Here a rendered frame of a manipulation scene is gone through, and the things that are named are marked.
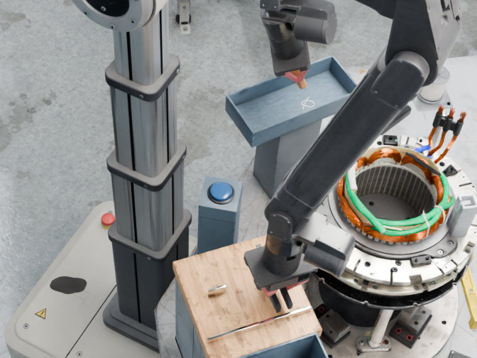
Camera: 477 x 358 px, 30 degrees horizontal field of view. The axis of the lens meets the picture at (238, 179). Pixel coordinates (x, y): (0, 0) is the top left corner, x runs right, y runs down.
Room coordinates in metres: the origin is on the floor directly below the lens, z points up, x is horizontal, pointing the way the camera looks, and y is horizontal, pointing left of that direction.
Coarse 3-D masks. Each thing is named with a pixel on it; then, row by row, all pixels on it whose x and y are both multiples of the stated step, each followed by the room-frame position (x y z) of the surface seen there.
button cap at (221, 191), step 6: (216, 186) 0.96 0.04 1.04; (222, 186) 0.96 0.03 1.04; (228, 186) 0.96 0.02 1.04; (210, 192) 0.95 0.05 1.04; (216, 192) 0.94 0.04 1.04; (222, 192) 0.94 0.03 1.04; (228, 192) 0.95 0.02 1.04; (216, 198) 0.93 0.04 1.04; (222, 198) 0.93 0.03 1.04; (228, 198) 0.94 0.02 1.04
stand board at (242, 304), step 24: (264, 240) 0.84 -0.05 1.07; (192, 264) 0.78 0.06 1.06; (216, 264) 0.78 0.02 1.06; (240, 264) 0.78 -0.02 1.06; (192, 288) 0.73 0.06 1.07; (240, 288) 0.74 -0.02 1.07; (192, 312) 0.69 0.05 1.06; (216, 312) 0.69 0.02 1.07; (240, 312) 0.69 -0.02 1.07; (264, 312) 0.70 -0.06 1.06; (312, 312) 0.71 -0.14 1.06; (240, 336) 0.65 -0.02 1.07; (264, 336) 0.66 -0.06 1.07; (288, 336) 0.66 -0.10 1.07
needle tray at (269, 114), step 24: (312, 72) 1.27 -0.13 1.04; (336, 72) 1.27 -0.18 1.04; (240, 96) 1.18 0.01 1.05; (264, 96) 1.21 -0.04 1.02; (288, 96) 1.21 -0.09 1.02; (312, 96) 1.22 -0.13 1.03; (336, 96) 1.22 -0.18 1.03; (240, 120) 1.11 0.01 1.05; (264, 120) 1.14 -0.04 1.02; (288, 120) 1.12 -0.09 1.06; (312, 120) 1.15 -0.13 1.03; (264, 144) 1.17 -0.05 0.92; (288, 144) 1.14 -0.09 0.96; (264, 168) 1.16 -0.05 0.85; (288, 168) 1.14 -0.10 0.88
